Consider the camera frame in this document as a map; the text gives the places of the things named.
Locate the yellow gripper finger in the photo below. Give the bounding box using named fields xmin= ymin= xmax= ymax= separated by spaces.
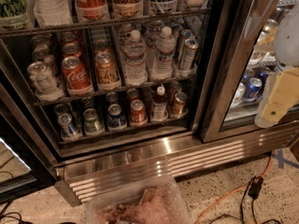
xmin=254 ymin=66 xmax=299 ymax=128

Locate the red can bottom shelf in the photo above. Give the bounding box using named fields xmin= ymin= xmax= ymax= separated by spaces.
xmin=130 ymin=100 xmax=148 ymax=126

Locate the red coke can middle shelf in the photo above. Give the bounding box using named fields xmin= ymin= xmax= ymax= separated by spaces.
xmin=62 ymin=56 xmax=93 ymax=96

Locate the green can bottom shelf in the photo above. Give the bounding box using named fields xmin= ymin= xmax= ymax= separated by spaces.
xmin=83 ymin=108 xmax=105 ymax=136

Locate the blue pepsi can bottom shelf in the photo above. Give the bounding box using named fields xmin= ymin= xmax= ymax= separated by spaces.
xmin=107 ymin=104 xmax=127 ymax=131

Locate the orange LaCroix can middle shelf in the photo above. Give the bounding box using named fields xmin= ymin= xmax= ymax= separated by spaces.
xmin=94 ymin=52 xmax=121 ymax=91

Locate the front left water bottle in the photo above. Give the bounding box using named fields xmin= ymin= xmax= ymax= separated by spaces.
xmin=124 ymin=30 xmax=148 ymax=86

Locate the gold LaCroix can top shelf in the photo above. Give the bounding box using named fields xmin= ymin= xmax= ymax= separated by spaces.
xmin=112 ymin=0 xmax=143 ymax=19

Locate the orange extension cable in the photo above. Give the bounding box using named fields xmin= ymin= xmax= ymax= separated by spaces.
xmin=195 ymin=152 xmax=274 ymax=224

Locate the water bottle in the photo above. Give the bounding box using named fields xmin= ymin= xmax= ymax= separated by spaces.
xmin=151 ymin=26 xmax=176 ymax=80
xmin=124 ymin=30 xmax=148 ymax=86

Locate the slim silver can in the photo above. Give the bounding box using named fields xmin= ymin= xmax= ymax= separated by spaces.
xmin=178 ymin=38 xmax=199 ymax=77

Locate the blue pepsi can right fridge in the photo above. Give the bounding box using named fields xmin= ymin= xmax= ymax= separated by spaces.
xmin=244 ymin=77 xmax=263 ymax=102

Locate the green LaCroix can top shelf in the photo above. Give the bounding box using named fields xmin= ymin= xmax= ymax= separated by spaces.
xmin=0 ymin=0 xmax=30 ymax=30

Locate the front right water bottle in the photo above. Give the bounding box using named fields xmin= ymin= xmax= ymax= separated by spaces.
xmin=151 ymin=26 xmax=176 ymax=80

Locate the white can top shelf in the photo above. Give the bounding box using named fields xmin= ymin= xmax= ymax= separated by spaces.
xmin=34 ymin=0 xmax=72 ymax=27

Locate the clear plastic bin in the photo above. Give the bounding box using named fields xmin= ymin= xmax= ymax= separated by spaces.
xmin=86 ymin=175 xmax=191 ymax=224

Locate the small white cap bottle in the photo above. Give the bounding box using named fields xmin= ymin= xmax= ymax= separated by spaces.
xmin=150 ymin=86 xmax=167 ymax=121

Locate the black power adapter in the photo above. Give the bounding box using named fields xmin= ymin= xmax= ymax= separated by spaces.
xmin=248 ymin=176 xmax=263 ymax=200

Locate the silver diet coke can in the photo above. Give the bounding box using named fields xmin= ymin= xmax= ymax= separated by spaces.
xmin=27 ymin=62 xmax=64 ymax=102

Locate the steel fridge base grille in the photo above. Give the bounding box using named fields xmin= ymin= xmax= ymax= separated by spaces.
xmin=54 ymin=120 xmax=299 ymax=206

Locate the red coke can shelf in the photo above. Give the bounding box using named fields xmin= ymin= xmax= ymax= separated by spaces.
xmin=76 ymin=0 xmax=106 ymax=21
xmin=62 ymin=56 xmax=93 ymax=96

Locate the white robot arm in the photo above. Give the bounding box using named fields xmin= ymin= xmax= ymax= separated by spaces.
xmin=254 ymin=4 xmax=299 ymax=128

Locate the red coke can top shelf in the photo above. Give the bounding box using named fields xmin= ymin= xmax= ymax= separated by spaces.
xmin=76 ymin=0 xmax=106 ymax=21

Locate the blue white can bottom shelf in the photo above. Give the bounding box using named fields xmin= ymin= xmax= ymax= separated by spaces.
xmin=58 ymin=113 xmax=82 ymax=141

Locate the brown can bottom shelf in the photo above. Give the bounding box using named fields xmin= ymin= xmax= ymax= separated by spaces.
xmin=171 ymin=91 xmax=188 ymax=118

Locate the steel fridge door frame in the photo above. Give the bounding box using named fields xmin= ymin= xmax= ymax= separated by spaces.
xmin=201 ymin=0 xmax=279 ymax=142

